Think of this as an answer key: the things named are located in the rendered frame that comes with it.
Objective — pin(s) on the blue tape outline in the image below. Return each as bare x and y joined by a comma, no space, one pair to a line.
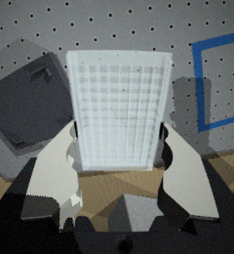
197,47

